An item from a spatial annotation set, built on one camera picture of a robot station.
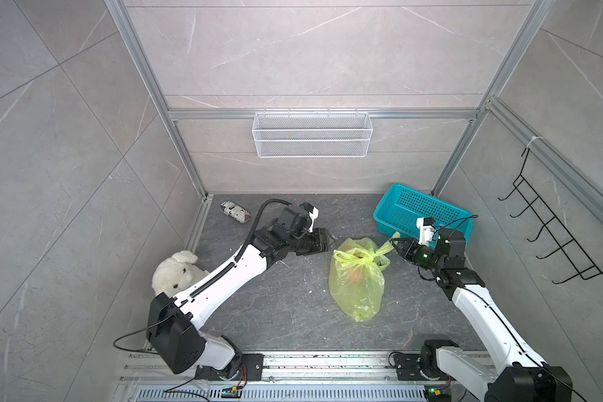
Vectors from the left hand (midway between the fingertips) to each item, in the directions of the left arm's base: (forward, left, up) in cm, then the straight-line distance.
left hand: (335, 240), depth 73 cm
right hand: (+3, -20, -6) cm, 21 cm away
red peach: (-6, -7, -13) cm, 16 cm away
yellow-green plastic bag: (-12, -8, -18) cm, 23 cm away
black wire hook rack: (-3, -60, +6) cm, 60 cm away
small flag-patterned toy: (+30, +39, -21) cm, 53 cm away
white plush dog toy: (-7, +48, -6) cm, 49 cm away
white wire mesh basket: (+49, +5, +4) cm, 49 cm away
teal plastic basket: (+34, -36, -25) cm, 56 cm away
